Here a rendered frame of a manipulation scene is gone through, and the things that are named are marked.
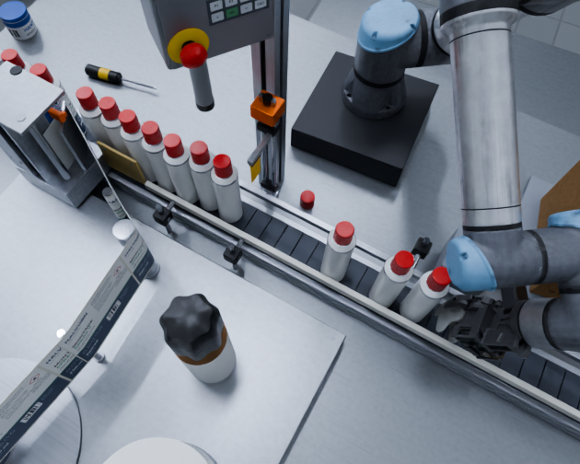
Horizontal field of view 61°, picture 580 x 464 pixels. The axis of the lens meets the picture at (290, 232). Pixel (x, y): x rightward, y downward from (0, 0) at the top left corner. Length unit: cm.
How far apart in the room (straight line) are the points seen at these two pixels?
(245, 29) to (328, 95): 52
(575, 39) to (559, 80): 154
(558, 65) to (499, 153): 94
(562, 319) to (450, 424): 38
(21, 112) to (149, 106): 43
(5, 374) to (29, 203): 36
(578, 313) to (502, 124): 27
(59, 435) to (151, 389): 17
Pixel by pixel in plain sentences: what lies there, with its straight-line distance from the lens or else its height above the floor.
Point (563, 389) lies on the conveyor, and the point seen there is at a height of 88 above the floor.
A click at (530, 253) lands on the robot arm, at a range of 71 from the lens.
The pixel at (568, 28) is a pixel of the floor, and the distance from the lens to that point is 314.
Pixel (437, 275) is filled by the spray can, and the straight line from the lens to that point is 84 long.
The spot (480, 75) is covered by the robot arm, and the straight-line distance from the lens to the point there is 69.
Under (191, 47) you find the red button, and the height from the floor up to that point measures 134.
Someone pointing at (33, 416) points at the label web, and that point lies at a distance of 99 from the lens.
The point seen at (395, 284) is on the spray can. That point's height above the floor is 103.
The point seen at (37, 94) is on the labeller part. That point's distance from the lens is 101.
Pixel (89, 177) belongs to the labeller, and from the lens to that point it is 114.
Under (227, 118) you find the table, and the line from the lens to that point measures 129.
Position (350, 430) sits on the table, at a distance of 102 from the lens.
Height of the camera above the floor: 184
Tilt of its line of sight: 65 degrees down
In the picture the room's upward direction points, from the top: 3 degrees clockwise
